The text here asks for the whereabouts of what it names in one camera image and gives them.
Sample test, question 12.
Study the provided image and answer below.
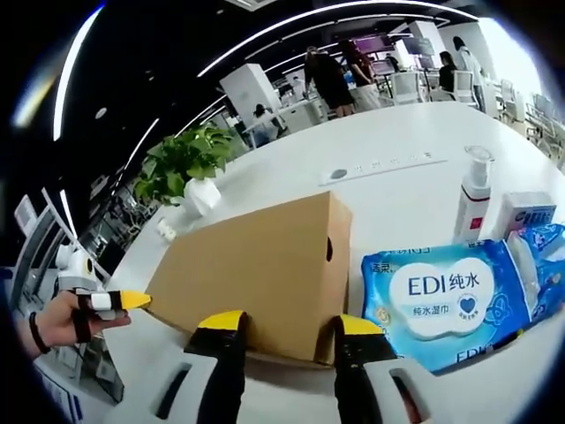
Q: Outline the white table outlet panel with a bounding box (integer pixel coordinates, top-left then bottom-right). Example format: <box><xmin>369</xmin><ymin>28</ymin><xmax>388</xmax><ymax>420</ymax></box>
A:
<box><xmin>316</xmin><ymin>159</ymin><xmax>449</xmax><ymax>186</ymax></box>

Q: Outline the blue wet wipes soft item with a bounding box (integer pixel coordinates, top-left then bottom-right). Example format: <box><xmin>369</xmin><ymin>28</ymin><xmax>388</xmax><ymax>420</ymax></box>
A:
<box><xmin>360</xmin><ymin>240</ymin><xmax>538</xmax><ymax>375</ymax></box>

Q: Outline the black wristband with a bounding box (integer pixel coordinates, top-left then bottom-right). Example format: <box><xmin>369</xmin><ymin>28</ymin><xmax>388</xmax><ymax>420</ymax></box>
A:
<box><xmin>28</xmin><ymin>311</ymin><xmax>52</xmax><ymax>354</ymax></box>

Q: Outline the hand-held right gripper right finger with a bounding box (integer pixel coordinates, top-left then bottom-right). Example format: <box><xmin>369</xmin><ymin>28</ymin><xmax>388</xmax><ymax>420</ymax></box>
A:
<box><xmin>331</xmin><ymin>314</ymin><xmax>447</xmax><ymax>424</ymax></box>

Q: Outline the white mesh office chair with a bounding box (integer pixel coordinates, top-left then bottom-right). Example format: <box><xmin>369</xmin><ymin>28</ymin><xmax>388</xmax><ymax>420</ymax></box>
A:
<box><xmin>454</xmin><ymin>69</ymin><xmax>480</xmax><ymax>105</ymax></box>
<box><xmin>390</xmin><ymin>70</ymin><xmax>427</xmax><ymax>105</ymax></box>

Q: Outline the brown cardboard shoe box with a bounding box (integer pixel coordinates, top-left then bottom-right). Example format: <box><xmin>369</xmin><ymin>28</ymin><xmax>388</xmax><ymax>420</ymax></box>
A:
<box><xmin>145</xmin><ymin>190</ymin><xmax>354</xmax><ymax>367</ymax></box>

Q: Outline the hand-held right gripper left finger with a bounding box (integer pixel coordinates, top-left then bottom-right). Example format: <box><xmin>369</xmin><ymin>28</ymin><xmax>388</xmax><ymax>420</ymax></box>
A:
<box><xmin>118</xmin><ymin>310</ymin><xmax>249</xmax><ymax>424</ymax></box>

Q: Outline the white pump bottle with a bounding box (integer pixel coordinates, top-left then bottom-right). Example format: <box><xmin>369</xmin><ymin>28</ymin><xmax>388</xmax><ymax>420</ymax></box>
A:
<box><xmin>454</xmin><ymin>145</ymin><xmax>494</xmax><ymax>244</ymax></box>

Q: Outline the white blue medicine box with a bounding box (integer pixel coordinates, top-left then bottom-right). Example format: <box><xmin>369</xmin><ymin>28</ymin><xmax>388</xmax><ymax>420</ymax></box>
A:
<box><xmin>502</xmin><ymin>192</ymin><xmax>558</xmax><ymax>235</ymax></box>

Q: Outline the white metal rack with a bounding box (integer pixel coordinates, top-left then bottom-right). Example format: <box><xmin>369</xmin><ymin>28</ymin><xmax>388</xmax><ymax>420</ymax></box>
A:
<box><xmin>8</xmin><ymin>187</ymin><xmax>111</xmax><ymax>284</ymax></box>

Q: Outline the white paper cup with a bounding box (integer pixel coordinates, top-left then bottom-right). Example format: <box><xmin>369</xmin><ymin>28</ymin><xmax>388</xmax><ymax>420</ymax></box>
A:
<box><xmin>157</xmin><ymin>216</ymin><xmax>176</xmax><ymax>242</ymax></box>

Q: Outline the blue tissue pack soft item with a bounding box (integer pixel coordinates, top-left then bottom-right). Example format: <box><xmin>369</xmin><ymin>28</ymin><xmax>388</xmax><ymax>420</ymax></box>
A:
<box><xmin>507</xmin><ymin>223</ymin><xmax>565</xmax><ymax>323</ymax></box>

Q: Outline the green potted plant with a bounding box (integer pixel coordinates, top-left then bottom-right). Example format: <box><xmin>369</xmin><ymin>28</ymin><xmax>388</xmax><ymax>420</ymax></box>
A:
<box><xmin>133</xmin><ymin>125</ymin><xmax>235</xmax><ymax>217</ymax></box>

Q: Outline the person's left hand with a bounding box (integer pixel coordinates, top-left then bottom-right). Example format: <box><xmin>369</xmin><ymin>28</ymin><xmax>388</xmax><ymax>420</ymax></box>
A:
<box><xmin>41</xmin><ymin>292</ymin><xmax>133</xmax><ymax>345</ymax></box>

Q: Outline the long white ceiling light strip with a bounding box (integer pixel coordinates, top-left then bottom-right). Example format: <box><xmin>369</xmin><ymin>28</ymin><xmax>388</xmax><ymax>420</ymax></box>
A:
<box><xmin>52</xmin><ymin>8</ymin><xmax>106</xmax><ymax>141</ymax></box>

